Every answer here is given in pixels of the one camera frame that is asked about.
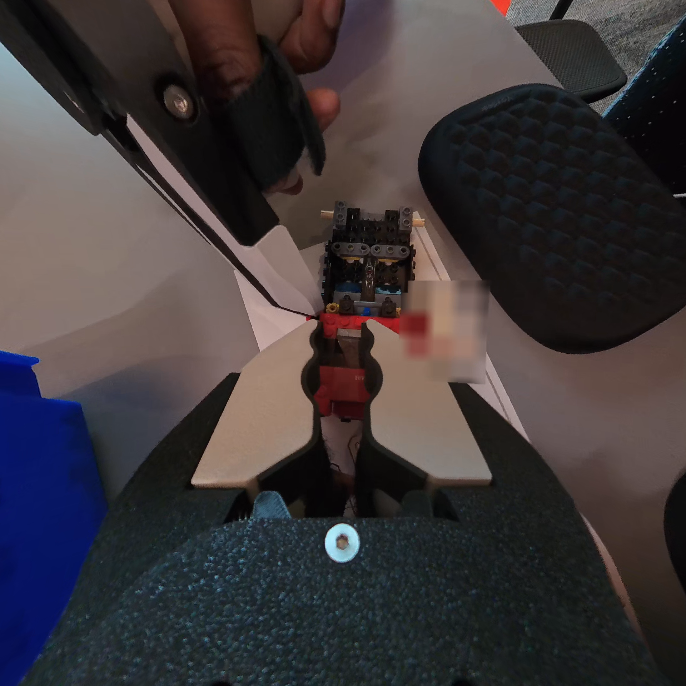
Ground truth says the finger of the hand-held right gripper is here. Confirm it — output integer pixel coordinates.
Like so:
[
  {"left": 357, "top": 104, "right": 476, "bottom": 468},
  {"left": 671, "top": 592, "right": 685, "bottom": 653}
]
[{"left": 105, "top": 113, "right": 327, "bottom": 320}]

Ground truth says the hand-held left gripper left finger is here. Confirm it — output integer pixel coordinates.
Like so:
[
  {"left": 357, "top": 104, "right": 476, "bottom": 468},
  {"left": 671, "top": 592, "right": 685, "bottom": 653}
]
[{"left": 191, "top": 322, "right": 324, "bottom": 504}]

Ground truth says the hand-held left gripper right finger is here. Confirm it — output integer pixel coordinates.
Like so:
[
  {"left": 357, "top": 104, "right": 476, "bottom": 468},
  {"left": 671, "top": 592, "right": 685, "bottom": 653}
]
[{"left": 363, "top": 320, "right": 496, "bottom": 502}]

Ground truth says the lego instruction booklet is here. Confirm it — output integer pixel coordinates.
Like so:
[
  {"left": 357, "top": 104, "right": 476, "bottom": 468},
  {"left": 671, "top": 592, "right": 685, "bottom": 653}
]
[{"left": 229, "top": 218, "right": 531, "bottom": 442}]

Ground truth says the red and black lego car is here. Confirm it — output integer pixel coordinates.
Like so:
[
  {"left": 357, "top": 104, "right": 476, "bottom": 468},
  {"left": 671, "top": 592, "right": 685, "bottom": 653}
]
[{"left": 311, "top": 201, "right": 427, "bottom": 424}]

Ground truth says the person's right hand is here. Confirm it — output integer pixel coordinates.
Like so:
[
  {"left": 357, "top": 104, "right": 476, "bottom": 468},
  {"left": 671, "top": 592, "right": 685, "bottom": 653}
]
[{"left": 170, "top": 0, "right": 347, "bottom": 197}]

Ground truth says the blue plastic bin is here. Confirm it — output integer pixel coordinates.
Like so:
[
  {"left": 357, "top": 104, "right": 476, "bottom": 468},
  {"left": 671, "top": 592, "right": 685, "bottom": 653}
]
[{"left": 0, "top": 351, "right": 110, "bottom": 686}]

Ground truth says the black quilted chair seat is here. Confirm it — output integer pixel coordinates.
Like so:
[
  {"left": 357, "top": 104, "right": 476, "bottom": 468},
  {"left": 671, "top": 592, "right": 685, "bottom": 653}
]
[
  {"left": 416, "top": 84, "right": 686, "bottom": 354},
  {"left": 663, "top": 470, "right": 686, "bottom": 649}
]

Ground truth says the dark mesh chair back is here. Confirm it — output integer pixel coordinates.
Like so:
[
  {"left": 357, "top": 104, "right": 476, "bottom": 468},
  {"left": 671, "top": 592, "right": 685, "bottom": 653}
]
[{"left": 601, "top": 16, "right": 686, "bottom": 196}]

